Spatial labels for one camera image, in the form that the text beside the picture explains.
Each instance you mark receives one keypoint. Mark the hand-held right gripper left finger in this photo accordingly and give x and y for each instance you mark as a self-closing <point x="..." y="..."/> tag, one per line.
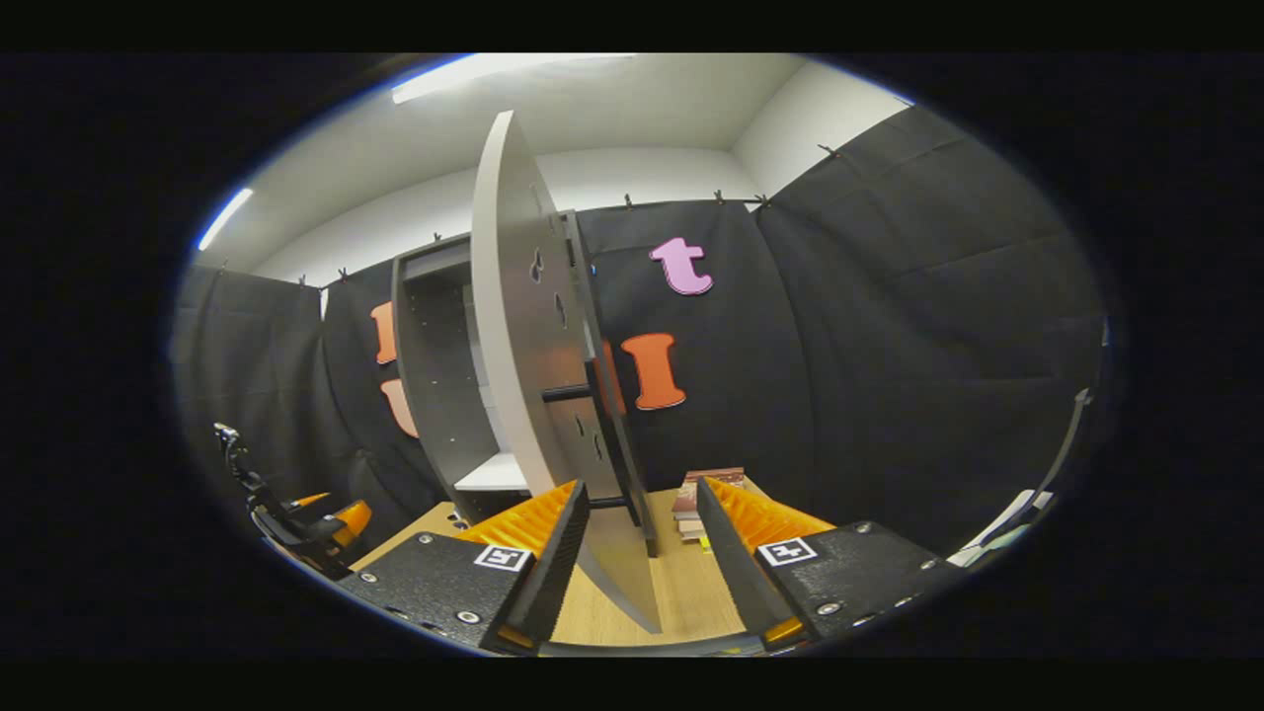
<point x="558" y="563"/>

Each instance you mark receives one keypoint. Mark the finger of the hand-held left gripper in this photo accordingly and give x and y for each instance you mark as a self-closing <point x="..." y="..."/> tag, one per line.
<point x="308" y="500"/>
<point x="354" y="518"/>

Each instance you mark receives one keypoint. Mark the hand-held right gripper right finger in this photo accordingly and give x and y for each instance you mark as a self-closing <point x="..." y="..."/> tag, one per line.
<point x="731" y="568"/>

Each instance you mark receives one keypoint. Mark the dark grey cabinet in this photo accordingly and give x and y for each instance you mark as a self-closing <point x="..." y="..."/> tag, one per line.
<point x="434" y="375"/>

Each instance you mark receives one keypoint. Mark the beige cabinet door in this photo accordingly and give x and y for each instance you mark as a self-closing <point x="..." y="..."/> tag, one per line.
<point x="518" y="346"/>

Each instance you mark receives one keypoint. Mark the stack of books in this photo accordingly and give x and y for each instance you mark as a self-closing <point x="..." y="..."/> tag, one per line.
<point x="691" y="504"/>

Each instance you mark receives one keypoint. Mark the black backdrop cloth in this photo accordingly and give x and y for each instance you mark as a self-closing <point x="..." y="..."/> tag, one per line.
<point x="889" y="346"/>

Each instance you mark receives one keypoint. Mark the white board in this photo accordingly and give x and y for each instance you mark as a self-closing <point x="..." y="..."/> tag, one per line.
<point x="1007" y="523"/>

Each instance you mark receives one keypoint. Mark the short ceiling light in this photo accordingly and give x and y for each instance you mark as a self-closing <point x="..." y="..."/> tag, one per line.
<point x="225" y="219"/>

